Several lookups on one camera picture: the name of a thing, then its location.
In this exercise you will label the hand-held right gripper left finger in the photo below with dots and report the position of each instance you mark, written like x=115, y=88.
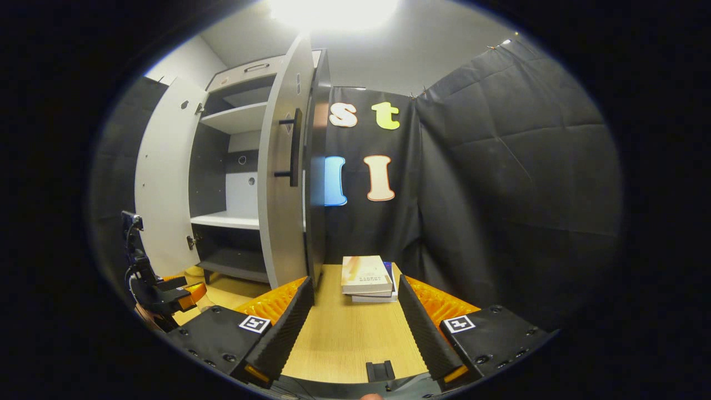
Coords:
x=283, y=333

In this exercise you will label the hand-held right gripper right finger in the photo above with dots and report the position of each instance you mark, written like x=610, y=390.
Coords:
x=427, y=333

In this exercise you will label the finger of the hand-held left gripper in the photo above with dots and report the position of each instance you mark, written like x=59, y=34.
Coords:
x=191, y=294
x=173, y=283

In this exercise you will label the grey cabinet door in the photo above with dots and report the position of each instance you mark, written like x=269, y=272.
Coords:
x=280, y=233
x=164, y=183

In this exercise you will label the grey wooden cabinet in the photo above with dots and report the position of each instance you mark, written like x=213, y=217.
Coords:
x=318, y=166

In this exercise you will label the grey cabinet drawer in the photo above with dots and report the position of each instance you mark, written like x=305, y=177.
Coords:
x=244, y=72

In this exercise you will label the small yellow object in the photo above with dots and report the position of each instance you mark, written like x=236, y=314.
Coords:
x=194, y=271

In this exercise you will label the white book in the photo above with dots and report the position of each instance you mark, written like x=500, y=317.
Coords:
x=377, y=299

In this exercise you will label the blue book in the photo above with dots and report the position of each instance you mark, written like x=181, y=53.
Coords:
x=392, y=275

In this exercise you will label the beige book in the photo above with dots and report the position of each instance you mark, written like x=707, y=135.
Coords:
x=365, y=275

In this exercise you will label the black backdrop cloth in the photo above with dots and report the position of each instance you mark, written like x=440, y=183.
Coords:
x=500, y=178
x=119, y=155

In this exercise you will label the large ceiling light panel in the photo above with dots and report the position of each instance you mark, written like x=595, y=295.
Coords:
x=333, y=12

